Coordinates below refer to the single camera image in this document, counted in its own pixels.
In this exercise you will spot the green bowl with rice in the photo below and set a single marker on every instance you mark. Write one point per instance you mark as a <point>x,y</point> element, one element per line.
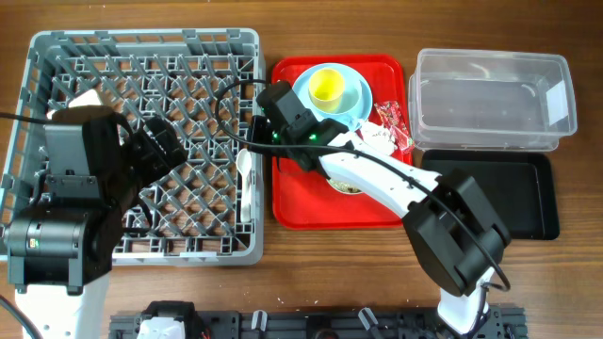
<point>343,187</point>

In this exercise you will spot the white plastic spoon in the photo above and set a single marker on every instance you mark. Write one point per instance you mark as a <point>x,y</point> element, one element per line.
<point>244,168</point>

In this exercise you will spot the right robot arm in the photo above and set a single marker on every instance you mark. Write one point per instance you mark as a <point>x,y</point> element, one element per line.
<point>455,232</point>

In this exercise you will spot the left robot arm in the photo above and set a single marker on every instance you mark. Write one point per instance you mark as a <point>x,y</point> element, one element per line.
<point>60,245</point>

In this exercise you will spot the grey dishwasher rack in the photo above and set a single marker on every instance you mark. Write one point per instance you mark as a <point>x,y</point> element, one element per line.
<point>195,79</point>

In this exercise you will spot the red plastic tray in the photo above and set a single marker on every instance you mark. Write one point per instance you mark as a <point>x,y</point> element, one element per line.
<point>304,200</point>

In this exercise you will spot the crumpled white tissue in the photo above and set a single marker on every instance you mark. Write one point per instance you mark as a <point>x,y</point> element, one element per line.
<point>378,137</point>

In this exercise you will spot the light blue bowl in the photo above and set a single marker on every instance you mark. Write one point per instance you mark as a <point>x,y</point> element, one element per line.
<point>351,101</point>

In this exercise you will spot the light blue plate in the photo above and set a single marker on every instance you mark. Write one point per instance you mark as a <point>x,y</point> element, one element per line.
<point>301,85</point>

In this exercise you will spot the yellow plastic cup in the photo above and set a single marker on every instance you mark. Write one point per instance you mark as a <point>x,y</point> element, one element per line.
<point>326,89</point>

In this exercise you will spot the red snack wrapper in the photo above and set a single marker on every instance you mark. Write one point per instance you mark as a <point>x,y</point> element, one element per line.
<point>391,117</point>

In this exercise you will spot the clear plastic bin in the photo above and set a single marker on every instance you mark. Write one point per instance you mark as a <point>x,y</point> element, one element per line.
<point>484,100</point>

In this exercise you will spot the black tray bin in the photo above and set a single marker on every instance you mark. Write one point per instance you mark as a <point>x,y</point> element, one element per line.
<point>520,186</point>

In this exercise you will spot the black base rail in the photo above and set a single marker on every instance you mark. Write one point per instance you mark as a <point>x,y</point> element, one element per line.
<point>402,324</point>

